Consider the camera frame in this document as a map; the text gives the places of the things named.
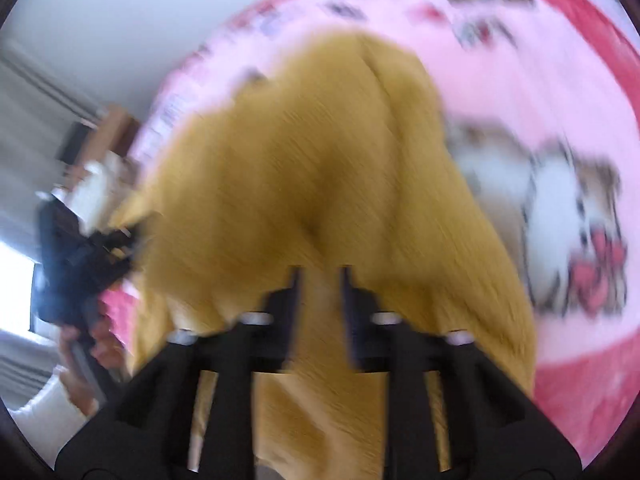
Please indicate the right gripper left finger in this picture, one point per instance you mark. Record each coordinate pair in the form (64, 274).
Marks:
(145, 433)

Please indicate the white plush toy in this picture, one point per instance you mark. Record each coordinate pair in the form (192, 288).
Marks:
(97, 195)

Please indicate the pink cartoon print blanket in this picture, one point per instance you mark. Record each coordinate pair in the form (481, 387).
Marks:
(540, 107)

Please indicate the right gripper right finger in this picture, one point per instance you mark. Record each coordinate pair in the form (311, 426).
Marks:
(451, 413)

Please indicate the white sleeve forearm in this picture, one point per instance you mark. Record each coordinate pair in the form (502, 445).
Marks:
(56, 413)

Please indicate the mustard yellow fleece garment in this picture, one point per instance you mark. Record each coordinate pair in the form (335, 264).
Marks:
(337, 159)

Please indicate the person's left hand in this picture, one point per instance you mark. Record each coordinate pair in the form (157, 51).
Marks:
(95, 355)

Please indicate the wooden cabinet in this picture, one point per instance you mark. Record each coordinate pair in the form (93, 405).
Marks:
(114, 133)

